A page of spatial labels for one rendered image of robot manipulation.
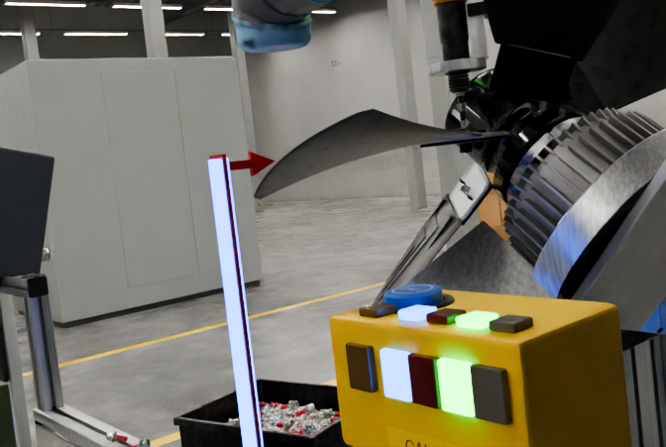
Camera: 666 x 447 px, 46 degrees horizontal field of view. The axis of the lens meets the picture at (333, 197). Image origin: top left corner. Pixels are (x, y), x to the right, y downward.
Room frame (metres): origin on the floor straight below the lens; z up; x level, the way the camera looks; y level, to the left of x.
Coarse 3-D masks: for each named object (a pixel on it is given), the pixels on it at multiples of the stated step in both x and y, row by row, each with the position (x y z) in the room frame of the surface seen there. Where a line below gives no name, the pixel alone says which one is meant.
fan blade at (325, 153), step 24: (360, 120) 0.74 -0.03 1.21; (384, 120) 0.75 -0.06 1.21; (312, 144) 0.78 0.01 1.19; (336, 144) 0.80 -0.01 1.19; (360, 144) 0.83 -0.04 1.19; (384, 144) 0.86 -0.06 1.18; (408, 144) 0.92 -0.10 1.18; (288, 168) 0.84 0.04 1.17; (312, 168) 0.88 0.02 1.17; (264, 192) 0.89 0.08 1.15
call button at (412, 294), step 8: (392, 288) 0.54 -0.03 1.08; (400, 288) 0.53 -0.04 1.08; (408, 288) 0.53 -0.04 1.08; (416, 288) 0.53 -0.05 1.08; (424, 288) 0.52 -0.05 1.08; (432, 288) 0.52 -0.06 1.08; (440, 288) 0.52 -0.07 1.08; (384, 296) 0.53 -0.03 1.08; (392, 296) 0.52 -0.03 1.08; (400, 296) 0.51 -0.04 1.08; (408, 296) 0.51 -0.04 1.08; (416, 296) 0.51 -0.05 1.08; (424, 296) 0.51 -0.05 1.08; (432, 296) 0.51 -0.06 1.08; (440, 296) 0.52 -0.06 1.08; (400, 304) 0.51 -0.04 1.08; (408, 304) 0.51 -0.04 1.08; (416, 304) 0.51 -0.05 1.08; (424, 304) 0.51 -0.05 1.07
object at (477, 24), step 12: (480, 0) 0.93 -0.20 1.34; (468, 12) 0.92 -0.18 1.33; (480, 12) 0.92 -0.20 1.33; (480, 24) 0.93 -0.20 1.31; (480, 36) 0.93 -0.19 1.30; (480, 48) 0.93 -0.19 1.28; (456, 60) 0.92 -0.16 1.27; (468, 60) 0.92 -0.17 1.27; (480, 60) 0.92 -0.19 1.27; (432, 72) 0.94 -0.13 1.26; (444, 72) 0.94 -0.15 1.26
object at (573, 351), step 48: (336, 336) 0.52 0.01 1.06; (384, 336) 0.48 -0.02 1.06; (432, 336) 0.45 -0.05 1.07; (480, 336) 0.42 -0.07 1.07; (528, 336) 0.41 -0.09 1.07; (576, 336) 0.43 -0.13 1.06; (528, 384) 0.40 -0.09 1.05; (576, 384) 0.43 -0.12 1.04; (624, 384) 0.46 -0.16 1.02; (384, 432) 0.49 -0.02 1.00; (432, 432) 0.45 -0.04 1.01; (480, 432) 0.43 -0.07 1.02; (528, 432) 0.40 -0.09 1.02; (576, 432) 0.43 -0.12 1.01; (624, 432) 0.46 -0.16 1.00
